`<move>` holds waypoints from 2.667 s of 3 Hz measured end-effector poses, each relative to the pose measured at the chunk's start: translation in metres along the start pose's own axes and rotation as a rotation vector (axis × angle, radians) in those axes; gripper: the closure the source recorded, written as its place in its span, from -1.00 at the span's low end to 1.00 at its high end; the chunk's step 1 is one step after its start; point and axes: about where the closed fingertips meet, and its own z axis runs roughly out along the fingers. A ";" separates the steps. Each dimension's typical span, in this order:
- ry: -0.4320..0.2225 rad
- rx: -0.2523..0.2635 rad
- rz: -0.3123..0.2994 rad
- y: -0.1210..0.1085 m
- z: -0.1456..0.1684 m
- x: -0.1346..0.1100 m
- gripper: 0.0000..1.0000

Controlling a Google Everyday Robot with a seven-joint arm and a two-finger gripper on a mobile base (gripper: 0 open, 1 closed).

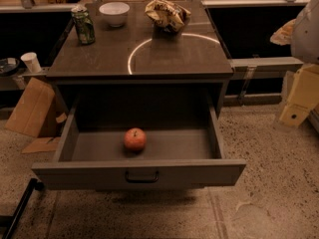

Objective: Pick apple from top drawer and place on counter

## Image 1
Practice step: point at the green soda can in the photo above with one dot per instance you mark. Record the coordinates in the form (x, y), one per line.
(83, 24)

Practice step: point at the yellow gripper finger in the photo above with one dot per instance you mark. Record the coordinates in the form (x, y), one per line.
(283, 35)
(303, 96)

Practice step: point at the brown cardboard piece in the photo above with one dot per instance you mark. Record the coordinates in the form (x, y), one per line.
(39, 114)

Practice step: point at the grey open drawer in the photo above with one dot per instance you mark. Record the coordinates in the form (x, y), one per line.
(184, 144)

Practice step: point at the red apple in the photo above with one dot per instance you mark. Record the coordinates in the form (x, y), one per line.
(135, 139)

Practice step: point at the grey cabinet counter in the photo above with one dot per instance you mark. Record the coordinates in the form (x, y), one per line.
(140, 52)

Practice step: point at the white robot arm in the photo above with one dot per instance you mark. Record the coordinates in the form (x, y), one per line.
(302, 35)

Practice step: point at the white bowl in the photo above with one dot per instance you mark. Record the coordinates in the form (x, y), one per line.
(115, 13)

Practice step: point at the crumpled chip bag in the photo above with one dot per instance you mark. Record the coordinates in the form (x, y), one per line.
(167, 15)

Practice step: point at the dark round dish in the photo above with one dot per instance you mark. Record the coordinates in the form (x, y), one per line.
(8, 66)

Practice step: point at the black metal stand leg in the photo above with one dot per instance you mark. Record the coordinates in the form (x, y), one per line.
(10, 222)

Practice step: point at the black drawer handle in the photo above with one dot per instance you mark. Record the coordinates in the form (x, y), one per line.
(141, 178)

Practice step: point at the white paper cup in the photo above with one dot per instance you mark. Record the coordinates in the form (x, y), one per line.
(31, 61)

